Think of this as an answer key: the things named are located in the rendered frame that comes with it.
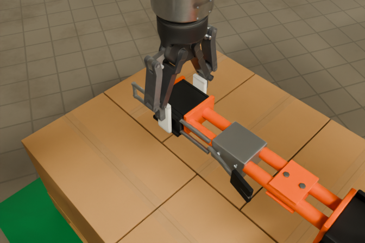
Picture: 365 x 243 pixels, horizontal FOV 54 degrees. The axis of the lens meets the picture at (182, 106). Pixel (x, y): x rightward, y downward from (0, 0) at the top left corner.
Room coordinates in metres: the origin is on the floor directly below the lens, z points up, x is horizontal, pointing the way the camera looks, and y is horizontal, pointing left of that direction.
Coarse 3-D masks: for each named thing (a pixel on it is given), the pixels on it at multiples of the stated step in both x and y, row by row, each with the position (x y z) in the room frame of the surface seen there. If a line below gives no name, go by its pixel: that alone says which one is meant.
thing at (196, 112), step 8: (176, 80) 0.51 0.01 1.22; (184, 80) 0.51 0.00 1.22; (176, 88) 0.48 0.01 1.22; (184, 88) 0.48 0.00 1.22; (192, 88) 0.48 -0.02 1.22; (176, 96) 0.46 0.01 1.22; (184, 96) 0.46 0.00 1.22; (192, 96) 0.46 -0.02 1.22; (200, 96) 0.46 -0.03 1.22; (208, 96) 0.46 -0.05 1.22; (176, 104) 0.44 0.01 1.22; (184, 104) 0.44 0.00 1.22; (192, 104) 0.44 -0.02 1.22; (200, 104) 0.44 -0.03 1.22; (208, 104) 0.45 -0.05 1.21; (184, 112) 0.42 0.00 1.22; (192, 112) 0.42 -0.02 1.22; (200, 112) 0.44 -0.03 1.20; (200, 120) 0.44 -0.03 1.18; (184, 128) 0.41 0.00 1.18
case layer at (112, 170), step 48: (240, 96) 1.14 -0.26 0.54; (288, 96) 1.14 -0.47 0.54; (48, 144) 0.87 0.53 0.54; (96, 144) 0.87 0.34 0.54; (144, 144) 0.87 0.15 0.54; (192, 144) 0.87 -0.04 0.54; (288, 144) 0.87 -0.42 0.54; (336, 144) 0.87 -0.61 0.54; (48, 192) 0.87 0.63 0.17; (96, 192) 0.65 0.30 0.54; (144, 192) 0.65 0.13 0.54; (192, 192) 0.65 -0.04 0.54; (336, 192) 0.65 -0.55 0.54; (96, 240) 0.53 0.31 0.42; (144, 240) 0.48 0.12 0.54; (192, 240) 0.48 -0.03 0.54; (240, 240) 0.48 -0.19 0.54; (288, 240) 0.48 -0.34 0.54
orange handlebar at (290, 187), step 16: (208, 112) 0.44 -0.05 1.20; (224, 128) 0.40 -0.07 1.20; (208, 144) 0.37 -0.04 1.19; (272, 160) 0.33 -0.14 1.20; (256, 176) 0.30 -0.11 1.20; (272, 176) 0.30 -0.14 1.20; (288, 176) 0.30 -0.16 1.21; (304, 176) 0.30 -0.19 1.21; (272, 192) 0.28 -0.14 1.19; (288, 192) 0.27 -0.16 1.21; (304, 192) 0.27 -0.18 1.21; (320, 192) 0.27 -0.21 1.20; (288, 208) 0.26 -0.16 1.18; (304, 208) 0.25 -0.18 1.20; (320, 224) 0.23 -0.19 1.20
